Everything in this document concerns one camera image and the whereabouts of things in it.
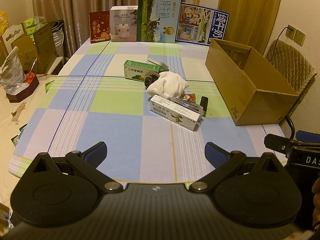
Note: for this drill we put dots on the green medicine box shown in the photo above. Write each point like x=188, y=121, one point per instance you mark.
x=136, y=70

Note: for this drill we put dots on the person's right hand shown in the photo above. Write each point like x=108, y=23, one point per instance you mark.
x=317, y=186

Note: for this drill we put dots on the large brown storage carton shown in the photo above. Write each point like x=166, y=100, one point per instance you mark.
x=40, y=47

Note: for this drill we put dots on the beige embroidered tablecloth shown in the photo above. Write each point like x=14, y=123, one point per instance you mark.
x=15, y=120

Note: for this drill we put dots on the beige wall socket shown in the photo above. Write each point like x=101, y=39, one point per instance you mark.
x=300, y=37

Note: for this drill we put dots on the red gift box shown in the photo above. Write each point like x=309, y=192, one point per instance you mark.
x=99, y=27

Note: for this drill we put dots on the blue milk carton box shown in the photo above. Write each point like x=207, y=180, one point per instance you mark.
x=200, y=25

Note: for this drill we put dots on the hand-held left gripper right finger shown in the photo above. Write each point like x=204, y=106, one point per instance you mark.
x=215, y=154

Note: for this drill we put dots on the chair with quilted cover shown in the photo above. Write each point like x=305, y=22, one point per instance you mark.
x=290, y=65

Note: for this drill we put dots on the black lighter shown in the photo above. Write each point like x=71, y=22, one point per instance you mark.
x=204, y=103

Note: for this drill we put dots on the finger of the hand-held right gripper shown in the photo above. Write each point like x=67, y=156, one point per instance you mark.
x=277, y=143
x=308, y=136

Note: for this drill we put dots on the black white bag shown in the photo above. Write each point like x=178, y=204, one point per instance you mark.
x=58, y=35

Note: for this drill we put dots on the dark wooden tray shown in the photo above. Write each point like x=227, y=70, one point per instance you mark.
x=23, y=91

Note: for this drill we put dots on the green tissue packs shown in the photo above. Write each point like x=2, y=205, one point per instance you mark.
x=33, y=25

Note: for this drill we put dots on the dark hair scrunchie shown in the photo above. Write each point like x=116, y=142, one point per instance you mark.
x=150, y=79

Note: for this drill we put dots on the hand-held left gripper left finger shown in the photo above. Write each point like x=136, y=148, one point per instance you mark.
x=96, y=153

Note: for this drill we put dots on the yellow bag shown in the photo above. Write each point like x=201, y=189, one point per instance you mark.
x=3, y=21

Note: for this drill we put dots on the small orange object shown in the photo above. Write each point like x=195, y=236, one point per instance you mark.
x=30, y=77

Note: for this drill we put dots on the white humidifier box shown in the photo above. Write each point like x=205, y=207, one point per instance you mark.
x=123, y=25

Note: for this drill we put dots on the white ointment box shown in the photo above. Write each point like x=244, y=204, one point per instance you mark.
x=170, y=113

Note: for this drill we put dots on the wall socket with charger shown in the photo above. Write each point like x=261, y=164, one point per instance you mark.
x=291, y=33

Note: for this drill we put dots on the small green card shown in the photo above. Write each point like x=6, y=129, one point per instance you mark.
x=49, y=85

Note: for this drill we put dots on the white chair back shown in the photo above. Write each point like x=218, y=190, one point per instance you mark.
x=12, y=33

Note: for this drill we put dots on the black charger plug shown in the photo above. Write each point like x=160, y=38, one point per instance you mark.
x=290, y=28

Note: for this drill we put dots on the wooden door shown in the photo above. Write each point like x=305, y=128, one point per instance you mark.
x=250, y=10

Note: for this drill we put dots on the blue white packet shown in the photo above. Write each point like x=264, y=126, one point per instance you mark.
x=186, y=104

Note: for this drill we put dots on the checkered tablecloth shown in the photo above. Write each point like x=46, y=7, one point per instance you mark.
x=112, y=130

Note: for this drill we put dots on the white cloth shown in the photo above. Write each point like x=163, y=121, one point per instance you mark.
x=170, y=82

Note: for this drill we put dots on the small white case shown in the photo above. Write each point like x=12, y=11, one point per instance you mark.
x=153, y=61

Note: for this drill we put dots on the green milk carton box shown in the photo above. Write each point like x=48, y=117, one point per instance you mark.
x=157, y=17

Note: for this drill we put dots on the brown curtain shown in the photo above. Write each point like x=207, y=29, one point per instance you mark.
x=75, y=5

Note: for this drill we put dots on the brown cardboard box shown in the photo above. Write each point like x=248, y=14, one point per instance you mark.
x=262, y=105

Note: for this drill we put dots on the red snack packet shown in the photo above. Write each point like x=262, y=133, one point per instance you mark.
x=188, y=97

